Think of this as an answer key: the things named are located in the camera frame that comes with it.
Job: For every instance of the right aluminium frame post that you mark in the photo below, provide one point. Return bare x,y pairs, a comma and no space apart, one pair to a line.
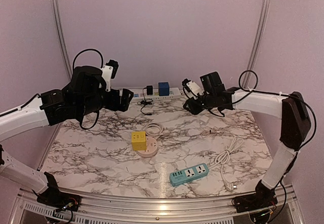
265,5

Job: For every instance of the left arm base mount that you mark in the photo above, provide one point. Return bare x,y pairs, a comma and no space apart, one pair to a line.
52,196

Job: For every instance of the yellow cube power socket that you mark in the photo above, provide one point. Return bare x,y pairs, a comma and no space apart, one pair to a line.
138,140

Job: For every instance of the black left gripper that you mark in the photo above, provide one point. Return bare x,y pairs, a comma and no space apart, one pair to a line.
123,106

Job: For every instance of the aluminium front rail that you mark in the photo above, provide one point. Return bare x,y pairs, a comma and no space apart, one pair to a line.
98,208

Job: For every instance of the white multicolour power strip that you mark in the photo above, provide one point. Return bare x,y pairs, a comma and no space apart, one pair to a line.
175,93

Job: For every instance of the white USB charger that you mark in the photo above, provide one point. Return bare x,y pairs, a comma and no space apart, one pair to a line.
203,120

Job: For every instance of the black power adapter with cable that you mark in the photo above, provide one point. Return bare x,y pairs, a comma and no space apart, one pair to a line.
147,91

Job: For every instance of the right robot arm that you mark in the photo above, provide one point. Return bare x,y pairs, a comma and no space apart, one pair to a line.
296,122

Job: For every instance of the left aluminium frame post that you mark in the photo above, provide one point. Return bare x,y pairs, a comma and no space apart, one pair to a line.
61,38

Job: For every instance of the pink round power socket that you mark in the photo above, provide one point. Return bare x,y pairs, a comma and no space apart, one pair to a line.
151,148

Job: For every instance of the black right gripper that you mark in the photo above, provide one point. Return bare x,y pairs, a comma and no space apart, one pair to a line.
193,109

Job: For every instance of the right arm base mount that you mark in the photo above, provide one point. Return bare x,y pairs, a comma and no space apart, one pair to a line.
262,198

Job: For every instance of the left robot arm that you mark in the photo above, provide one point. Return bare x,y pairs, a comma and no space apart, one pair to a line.
88,91

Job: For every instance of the aluminium frame post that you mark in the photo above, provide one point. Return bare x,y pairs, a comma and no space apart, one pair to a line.
265,5
61,38

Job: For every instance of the teal power strip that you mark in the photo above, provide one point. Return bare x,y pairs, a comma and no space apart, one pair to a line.
187,175

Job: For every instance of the blue cube power socket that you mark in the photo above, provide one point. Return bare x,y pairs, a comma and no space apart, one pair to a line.
163,89

